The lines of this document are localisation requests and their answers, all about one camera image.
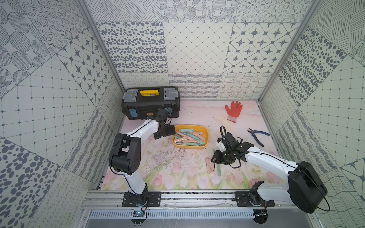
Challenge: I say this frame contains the yellow plastic storage tray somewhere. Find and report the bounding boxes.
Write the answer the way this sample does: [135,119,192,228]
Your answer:
[171,124,209,150]

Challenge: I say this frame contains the pink folding fruit knife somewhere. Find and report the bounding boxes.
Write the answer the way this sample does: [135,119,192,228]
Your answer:
[205,157,211,174]

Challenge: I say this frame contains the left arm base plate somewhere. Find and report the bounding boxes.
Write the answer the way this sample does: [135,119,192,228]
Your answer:
[122,192,162,207]

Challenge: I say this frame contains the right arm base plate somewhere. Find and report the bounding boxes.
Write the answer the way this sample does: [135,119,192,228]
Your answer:
[232,191,275,207]

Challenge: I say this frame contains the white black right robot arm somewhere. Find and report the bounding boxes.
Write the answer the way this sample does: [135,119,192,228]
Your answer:
[211,126,328,214]

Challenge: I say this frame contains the black Deli toolbox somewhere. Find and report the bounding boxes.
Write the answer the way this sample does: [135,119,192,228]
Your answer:
[121,86,180,120]

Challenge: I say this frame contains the red work glove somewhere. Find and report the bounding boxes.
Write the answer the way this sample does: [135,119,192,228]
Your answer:
[225,101,243,123]

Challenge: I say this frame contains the blue handled pliers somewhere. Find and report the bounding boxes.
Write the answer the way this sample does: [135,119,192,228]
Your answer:
[247,128,271,148]

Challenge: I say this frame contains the green folding fruit knife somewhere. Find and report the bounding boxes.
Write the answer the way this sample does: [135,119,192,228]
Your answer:
[216,164,221,176]

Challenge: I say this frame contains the aluminium front rail frame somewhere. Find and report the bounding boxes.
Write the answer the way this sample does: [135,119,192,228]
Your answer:
[75,190,320,228]

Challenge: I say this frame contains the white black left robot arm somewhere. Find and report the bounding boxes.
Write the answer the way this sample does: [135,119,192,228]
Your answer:
[108,108,175,197]

